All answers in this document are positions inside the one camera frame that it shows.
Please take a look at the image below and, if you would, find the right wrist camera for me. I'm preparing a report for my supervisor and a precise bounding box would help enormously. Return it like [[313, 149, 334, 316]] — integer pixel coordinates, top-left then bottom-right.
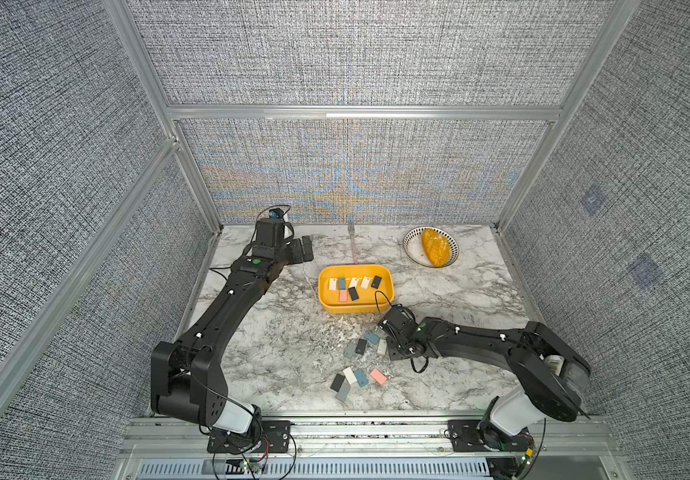
[[378, 305, 419, 343]]

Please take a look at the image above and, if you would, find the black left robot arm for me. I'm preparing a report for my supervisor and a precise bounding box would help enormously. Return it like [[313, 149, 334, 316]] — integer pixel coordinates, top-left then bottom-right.
[[150, 236, 314, 437]]

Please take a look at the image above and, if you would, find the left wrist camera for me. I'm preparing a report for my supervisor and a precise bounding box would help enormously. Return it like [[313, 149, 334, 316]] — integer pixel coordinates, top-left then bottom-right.
[[253, 204, 294, 247]]

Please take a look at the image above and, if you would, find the yellow plastic storage box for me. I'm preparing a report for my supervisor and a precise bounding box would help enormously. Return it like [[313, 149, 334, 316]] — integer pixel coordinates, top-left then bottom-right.
[[318, 264, 395, 314]]

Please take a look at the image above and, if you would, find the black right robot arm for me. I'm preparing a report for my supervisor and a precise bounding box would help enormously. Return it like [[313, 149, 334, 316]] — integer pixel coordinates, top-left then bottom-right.
[[379, 308, 591, 441]]

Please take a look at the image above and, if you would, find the white patterned plate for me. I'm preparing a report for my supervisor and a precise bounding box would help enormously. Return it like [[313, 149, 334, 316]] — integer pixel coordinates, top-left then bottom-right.
[[403, 227, 460, 268]]

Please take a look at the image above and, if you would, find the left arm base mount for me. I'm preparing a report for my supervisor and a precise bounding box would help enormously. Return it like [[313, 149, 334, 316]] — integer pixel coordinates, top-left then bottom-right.
[[207, 420, 291, 455]]

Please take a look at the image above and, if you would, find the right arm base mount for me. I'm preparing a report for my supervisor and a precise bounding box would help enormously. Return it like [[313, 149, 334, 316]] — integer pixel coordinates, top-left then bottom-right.
[[446, 419, 535, 453]]

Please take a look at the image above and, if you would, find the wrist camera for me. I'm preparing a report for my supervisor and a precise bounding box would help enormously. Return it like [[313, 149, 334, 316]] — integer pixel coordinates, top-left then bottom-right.
[[253, 204, 294, 247], [378, 305, 419, 343]]

